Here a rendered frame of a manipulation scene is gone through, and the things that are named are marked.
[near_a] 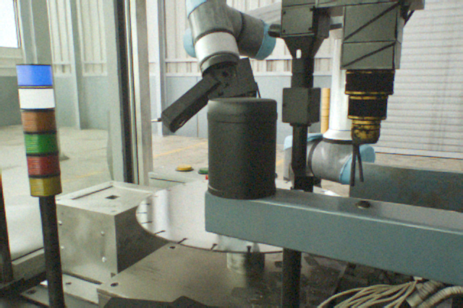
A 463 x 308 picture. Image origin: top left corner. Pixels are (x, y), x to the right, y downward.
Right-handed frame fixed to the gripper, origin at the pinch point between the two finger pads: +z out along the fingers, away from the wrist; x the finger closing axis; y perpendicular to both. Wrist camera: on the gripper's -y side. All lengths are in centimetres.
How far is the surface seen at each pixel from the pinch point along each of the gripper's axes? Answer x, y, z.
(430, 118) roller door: 476, 312, -152
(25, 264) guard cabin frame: 17.6, -42.8, 3.8
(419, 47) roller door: 435, 313, -246
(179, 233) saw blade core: -11.2, -8.3, 8.8
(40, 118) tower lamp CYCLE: -10.4, -24.9, -11.4
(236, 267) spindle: 1.0, -2.5, 13.9
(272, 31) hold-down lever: -9.2, 10.5, -18.5
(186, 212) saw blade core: -4.7, -7.8, 5.2
